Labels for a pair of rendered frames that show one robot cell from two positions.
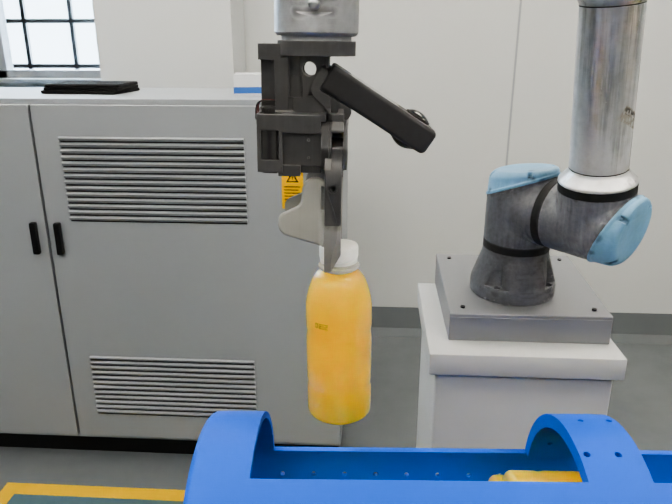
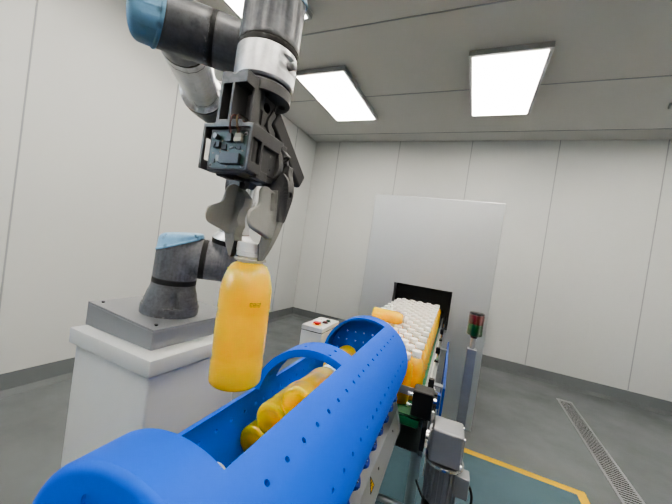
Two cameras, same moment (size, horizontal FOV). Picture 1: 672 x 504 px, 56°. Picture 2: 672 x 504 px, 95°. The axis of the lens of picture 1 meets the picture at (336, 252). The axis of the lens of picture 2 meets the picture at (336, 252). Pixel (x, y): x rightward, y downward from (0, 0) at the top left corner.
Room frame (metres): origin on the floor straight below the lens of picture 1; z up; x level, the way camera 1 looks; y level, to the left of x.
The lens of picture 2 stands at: (0.34, 0.34, 1.46)
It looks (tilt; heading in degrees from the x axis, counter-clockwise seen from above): 1 degrees down; 290
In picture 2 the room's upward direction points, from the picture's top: 8 degrees clockwise
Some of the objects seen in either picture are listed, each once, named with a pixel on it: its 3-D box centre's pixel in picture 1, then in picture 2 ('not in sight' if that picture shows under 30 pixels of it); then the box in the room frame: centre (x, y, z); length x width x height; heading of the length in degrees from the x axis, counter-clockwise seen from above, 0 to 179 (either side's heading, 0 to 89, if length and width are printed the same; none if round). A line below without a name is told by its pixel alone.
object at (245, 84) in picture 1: (268, 83); not in sight; (2.36, 0.25, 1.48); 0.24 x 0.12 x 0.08; 94
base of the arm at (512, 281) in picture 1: (513, 263); (172, 294); (1.07, -0.32, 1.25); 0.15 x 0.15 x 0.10
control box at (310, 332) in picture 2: not in sight; (320, 332); (0.86, -0.97, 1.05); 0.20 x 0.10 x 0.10; 89
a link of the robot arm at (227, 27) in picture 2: not in sight; (254, 54); (0.67, -0.05, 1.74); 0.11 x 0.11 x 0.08; 40
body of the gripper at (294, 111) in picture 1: (307, 109); (252, 136); (0.59, 0.03, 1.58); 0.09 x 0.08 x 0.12; 88
